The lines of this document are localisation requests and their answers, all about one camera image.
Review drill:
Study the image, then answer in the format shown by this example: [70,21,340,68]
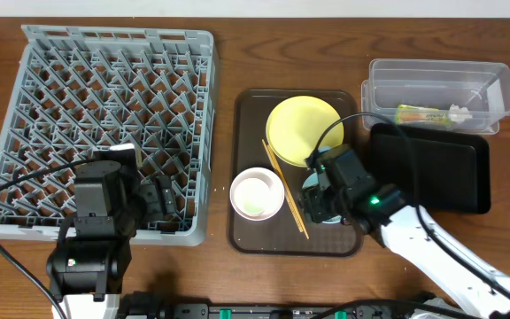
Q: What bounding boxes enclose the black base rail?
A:
[117,290,473,319]

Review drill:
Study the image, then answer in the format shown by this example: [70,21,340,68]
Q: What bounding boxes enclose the yellow round plate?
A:
[266,96,341,167]

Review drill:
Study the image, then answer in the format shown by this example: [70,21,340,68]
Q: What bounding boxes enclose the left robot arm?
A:
[47,160,176,318]

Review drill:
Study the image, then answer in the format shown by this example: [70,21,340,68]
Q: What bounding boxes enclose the black waste tray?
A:
[368,123,491,214]

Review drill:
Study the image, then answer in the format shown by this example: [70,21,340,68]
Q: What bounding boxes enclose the light blue bowl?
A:
[302,173,342,224]

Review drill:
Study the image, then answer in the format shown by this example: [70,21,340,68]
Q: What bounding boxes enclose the grey plastic dish rack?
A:
[0,25,220,246]

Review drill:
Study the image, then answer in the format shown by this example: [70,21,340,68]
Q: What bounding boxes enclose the white tissue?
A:
[447,105,473,124]

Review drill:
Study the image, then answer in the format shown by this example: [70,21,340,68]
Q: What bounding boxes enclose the yellow green snack wrapper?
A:
[394,105,452,127]

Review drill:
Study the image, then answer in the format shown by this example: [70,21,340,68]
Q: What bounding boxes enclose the brown serving tray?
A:
[228,89,363,257]

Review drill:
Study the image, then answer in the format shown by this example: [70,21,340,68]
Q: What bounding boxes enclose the clear plastic waste bin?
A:
[361,58,510,135]

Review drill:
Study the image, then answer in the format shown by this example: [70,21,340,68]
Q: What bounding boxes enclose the pink-rimmed white bowl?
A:
[229,167,285,222]

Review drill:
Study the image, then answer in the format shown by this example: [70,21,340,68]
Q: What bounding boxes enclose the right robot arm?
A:
[301,180,510,318]

